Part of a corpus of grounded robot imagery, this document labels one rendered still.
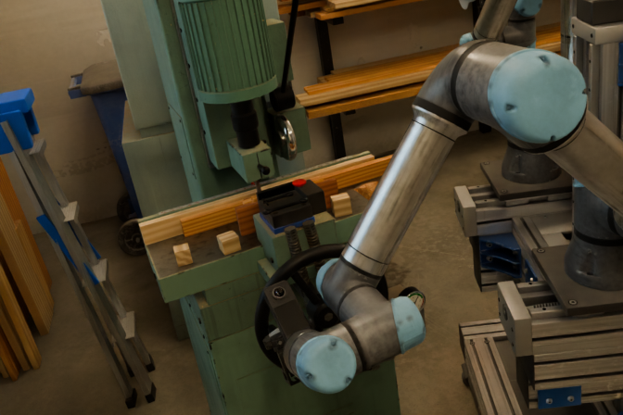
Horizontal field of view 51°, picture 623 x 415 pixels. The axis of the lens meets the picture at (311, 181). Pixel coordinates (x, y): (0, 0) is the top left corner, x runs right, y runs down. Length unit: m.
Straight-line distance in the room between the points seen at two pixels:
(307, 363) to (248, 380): 0.69
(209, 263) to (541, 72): 0.81
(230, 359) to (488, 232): 0.75
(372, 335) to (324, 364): 0.08
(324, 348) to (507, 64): 0.44
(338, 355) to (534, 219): 0.98
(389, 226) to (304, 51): 2.98
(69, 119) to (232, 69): 2.62
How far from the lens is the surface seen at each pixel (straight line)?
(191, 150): 1.67
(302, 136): 1.72
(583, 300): 1.31
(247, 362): 1.55
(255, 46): 1.39
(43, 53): 3.86
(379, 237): 1.01
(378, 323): 0.94
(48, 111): 3.93
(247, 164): 1.47
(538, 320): 1.36
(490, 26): 1.84
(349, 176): 1.62
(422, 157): 1.00
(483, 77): 0.91
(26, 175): 2.18
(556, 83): 0.89
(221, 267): 1.41
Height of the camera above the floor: 1.56
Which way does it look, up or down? 23 degrees down
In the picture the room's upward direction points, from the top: 9 degrees counter-clockwise
